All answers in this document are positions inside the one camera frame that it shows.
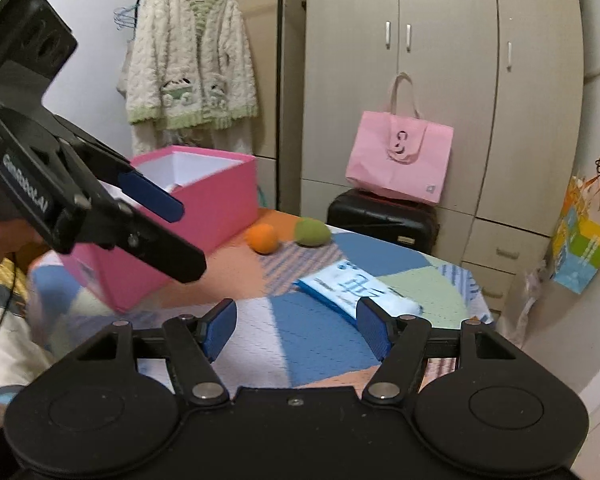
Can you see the pink tote bag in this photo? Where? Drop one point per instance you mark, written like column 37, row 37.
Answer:
column 400, row 160

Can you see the colourful gift bag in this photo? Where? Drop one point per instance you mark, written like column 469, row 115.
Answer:
column 580, row 250

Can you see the white fluffy pants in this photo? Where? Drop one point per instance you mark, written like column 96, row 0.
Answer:
column 190, row 137

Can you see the orange plush ball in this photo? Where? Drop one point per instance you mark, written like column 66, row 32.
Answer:
column 262, row 239

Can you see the blue and white tissue packet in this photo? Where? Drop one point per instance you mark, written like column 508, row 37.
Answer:
column 340, row 287

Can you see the green plush ball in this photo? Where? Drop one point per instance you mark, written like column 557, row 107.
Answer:
column 311, row 232

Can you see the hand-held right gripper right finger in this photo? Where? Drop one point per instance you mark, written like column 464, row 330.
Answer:
column 375, row 330

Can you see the pink cardboard box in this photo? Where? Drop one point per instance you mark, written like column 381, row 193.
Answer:
column 205, row 205

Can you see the person's left hand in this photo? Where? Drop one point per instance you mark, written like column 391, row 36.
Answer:
column 10, row 240

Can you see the white canvas tote bag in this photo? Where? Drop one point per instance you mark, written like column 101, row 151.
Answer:
column 124, row 72

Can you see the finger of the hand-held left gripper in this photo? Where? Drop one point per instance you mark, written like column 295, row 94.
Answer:
column 152, row 196
column 165, row 252

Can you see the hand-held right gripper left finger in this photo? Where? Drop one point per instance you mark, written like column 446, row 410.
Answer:
column 220, row 327

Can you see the beige wardrobe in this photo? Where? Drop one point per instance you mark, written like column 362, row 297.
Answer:
column 350, row 85

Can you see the black suitcase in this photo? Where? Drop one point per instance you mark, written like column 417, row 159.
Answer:
column 380, row 220

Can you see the white fluffy cardigan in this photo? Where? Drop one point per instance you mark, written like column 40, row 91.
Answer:
column 195, row 60

